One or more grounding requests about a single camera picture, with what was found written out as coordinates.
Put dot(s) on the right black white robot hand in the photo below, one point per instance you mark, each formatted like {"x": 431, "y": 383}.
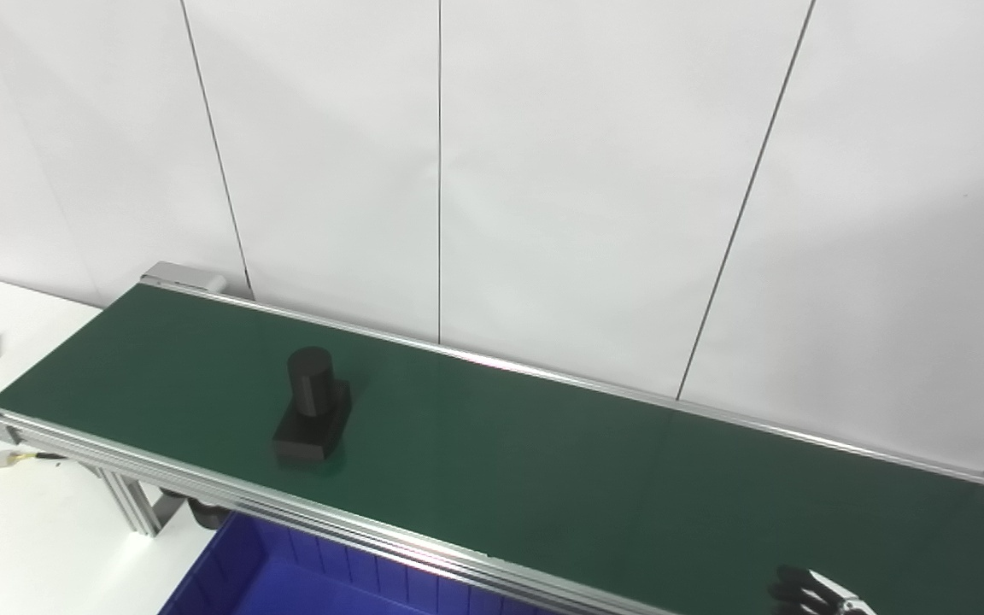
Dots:
{"x": 817, "y": 596}

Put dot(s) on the aluminium conveyor leg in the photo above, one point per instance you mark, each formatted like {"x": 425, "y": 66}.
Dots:
{"x": 137, "y": 504}

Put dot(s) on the green conveyor belt aluminium frame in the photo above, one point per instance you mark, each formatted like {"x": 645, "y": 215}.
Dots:
{"x": 543, "y": 444}

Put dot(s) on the blue plastic bin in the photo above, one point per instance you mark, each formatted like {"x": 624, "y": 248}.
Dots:
{"x": 287, "y": 581}

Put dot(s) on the black cylinder block part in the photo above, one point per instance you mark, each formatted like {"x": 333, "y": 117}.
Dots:
{"x": 311, "y": 401}

